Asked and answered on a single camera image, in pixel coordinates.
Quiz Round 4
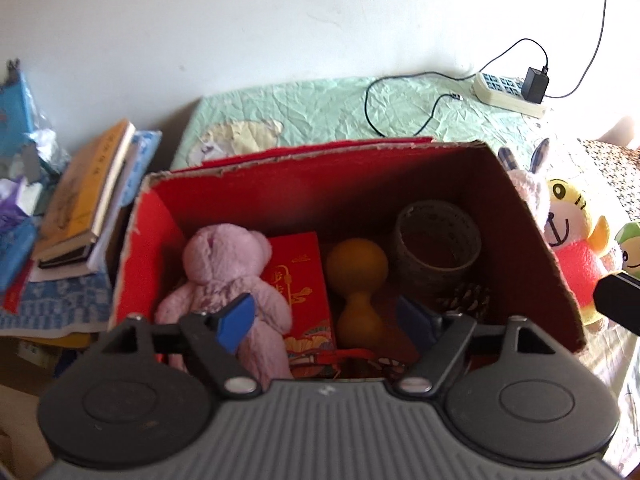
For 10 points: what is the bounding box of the green plush toy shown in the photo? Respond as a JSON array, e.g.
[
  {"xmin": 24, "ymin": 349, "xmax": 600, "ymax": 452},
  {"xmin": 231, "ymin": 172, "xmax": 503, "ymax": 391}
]
[{"xmin": 614, "ymin": 221, "xmax": 640, "ymax": 276}]

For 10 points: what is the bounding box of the blue patterned cloth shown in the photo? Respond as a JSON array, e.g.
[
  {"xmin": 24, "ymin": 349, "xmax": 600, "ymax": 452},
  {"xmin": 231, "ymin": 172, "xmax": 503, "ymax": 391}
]
[{"xmin": 0, "ymin": 270, "xmax": 117, "ymax": 338}]

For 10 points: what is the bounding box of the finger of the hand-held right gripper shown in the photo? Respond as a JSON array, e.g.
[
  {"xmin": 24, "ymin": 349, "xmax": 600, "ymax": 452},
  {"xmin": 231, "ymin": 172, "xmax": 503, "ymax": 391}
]
[{"xmin": 594, "ymin": 270, "xmax": 640, "ymax": 338}]

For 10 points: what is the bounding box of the red gift box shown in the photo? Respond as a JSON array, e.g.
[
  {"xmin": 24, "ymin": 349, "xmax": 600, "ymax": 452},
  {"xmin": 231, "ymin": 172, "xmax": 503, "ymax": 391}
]
[{"xmin": 267, "ymin": 231, "xmax": 338, "ymax": 378}]

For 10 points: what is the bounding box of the orange gourd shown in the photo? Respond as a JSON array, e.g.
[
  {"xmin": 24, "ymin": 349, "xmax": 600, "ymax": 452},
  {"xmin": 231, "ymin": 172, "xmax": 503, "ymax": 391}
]
[{"xmin": 325, "ymin": 238, "xmax": 390, "ymax": 351}]

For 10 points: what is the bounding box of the patterned tape roll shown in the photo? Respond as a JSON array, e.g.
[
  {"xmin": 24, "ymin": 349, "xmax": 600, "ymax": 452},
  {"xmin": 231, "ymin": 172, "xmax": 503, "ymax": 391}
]
[{"xmin": 392, "ymin": 200, "xmax": 482, "ymax": 291}]

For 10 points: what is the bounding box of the white power strip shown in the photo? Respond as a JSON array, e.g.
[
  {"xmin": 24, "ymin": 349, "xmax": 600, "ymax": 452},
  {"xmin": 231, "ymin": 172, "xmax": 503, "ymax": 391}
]
[{"xmin": 474, "ymin": 71, "xmax": 547, "ymax": 120}]

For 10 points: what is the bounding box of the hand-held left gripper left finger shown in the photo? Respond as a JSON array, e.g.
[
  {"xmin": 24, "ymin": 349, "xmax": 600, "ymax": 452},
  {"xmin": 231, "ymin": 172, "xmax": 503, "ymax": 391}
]
[{"xmin": 112, "ymin": 292, "xmax": 263, "ymax": 401}]

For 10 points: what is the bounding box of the yellow cover book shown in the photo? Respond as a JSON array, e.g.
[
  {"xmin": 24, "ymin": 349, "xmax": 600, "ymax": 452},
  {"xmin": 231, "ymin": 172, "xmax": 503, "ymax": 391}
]
[{"xmin": 32, "ymin": 119, "xmax": 137, "ymax": 261}]

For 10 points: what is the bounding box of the yellow tiger plush toy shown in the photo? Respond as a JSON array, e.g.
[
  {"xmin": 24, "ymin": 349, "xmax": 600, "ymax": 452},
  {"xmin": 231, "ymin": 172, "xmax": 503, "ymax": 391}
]
[{"xmin": 542, "ymin": 177, "xmax": 613, "ymax": 328}]

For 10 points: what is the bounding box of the thin black charger cable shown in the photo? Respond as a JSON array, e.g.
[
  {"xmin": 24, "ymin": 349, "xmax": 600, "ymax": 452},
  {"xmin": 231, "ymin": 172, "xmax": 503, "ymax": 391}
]
[{"xmin": 364, "ymin": 37, "xmax": 551, "ymax": 139}]

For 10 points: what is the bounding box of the white bunny plush toy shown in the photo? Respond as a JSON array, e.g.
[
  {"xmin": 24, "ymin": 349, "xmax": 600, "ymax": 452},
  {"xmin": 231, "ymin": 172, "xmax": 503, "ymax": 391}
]
[{"xmin": 497, "ymin": 137, "xmax": 551, "ymax": 251}]

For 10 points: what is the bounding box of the green cartoon bed sheet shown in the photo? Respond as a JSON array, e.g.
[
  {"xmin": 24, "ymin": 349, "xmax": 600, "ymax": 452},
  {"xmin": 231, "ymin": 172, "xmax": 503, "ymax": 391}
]
[{"xmin": 170, "ymin": 76, "xmax": 640, "ymax": 476}]

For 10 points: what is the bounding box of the pine cone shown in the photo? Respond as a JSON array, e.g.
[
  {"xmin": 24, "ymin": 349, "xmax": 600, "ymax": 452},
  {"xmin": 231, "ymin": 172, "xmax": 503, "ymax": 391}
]
[{"xmin": 434, "ymin": 281, "xmax": 493, "ymax": 321}]

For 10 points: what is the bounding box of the black charger adapter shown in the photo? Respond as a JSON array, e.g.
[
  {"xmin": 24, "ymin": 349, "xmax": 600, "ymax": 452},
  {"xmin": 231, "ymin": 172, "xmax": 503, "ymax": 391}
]
[{"xmin": 521, "ymin": 66, "xmax": 551, "ymax": 105}]

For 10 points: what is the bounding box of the grey power cable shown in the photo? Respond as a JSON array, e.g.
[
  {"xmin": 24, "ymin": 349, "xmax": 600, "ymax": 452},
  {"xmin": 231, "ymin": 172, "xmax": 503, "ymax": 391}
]
[{"xmin": 542, "ymin": 0, "xmax": 615, "ymax": 101}]

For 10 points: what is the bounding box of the brown floral patterned blanket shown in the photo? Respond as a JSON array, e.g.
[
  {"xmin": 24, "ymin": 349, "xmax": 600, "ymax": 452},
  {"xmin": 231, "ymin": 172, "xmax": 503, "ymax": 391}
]
[{"xmin": 577, "ymin": 139, "xmax": 640, "ymax": 226}]

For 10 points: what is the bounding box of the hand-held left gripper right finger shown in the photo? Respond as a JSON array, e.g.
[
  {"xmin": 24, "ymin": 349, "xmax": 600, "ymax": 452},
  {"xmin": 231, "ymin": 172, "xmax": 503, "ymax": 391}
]
[{"xmin": 395, "ymin": 295, "xmax": 538, "ymax": 398}]

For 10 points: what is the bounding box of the red cardboard box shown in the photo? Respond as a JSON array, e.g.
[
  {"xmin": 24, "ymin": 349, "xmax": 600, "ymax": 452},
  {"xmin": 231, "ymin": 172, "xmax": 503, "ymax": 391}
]
[{"xmin": 109, "ymin": 136, "xmax": 588, "ymax": 381}]

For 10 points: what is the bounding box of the black cover book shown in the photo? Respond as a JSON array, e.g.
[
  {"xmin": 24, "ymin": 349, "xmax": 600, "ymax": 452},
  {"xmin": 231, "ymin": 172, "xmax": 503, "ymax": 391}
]
[{"xmin": 37, "ymin": 240, "xmax": 98, "ymax": 269}]

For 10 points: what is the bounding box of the light blue book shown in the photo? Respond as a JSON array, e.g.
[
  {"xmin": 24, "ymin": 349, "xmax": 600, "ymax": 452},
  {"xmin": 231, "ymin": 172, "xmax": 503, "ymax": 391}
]
[{"xmin": 0, "ymin": 71, "xmax": 37, "ymax": 161}]

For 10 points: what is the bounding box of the pink teddy bear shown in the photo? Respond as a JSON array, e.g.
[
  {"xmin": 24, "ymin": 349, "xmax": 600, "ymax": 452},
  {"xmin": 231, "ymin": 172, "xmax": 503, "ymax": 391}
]
[{"xmin": 154, "ymin": 223, "xmax": 294, "ymax": 381}]

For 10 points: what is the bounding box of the blue white paperback book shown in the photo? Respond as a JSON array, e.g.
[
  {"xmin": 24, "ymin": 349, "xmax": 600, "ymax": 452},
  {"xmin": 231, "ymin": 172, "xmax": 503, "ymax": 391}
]
[{"xmin": 87, "ymin": 130, "xmax": 163, "ymax": 277}]

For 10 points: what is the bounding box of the crumpled plastic bag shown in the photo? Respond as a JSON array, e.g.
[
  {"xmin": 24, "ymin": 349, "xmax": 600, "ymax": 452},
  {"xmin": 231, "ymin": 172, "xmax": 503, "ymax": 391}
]
[{"xmin": 0, "ymin": 120, "xmax": 72, "ymax": 213}]

